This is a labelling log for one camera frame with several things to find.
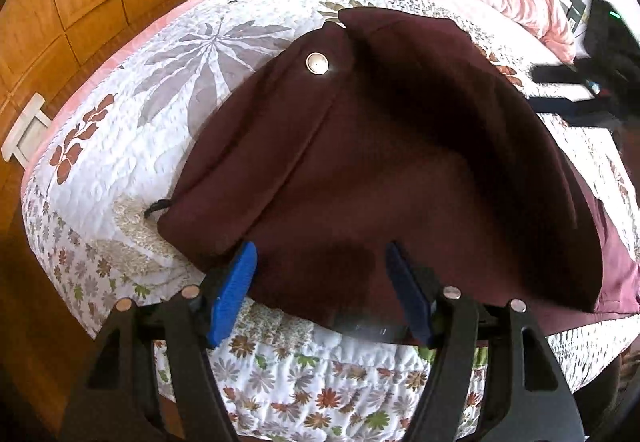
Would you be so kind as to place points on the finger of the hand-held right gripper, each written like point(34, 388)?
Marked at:
point(570, 107)
point(560, 74)

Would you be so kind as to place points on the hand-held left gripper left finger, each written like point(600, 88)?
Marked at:
point(233, 288)

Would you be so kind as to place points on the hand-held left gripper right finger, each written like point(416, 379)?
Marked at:
point(406, 287)

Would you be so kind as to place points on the dark maroon pants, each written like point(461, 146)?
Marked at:
point(380, 171)

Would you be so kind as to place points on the floral quilted bedspread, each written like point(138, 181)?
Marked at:
point(165, 86)

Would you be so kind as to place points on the white wooden frame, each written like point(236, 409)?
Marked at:
point(25, 131)

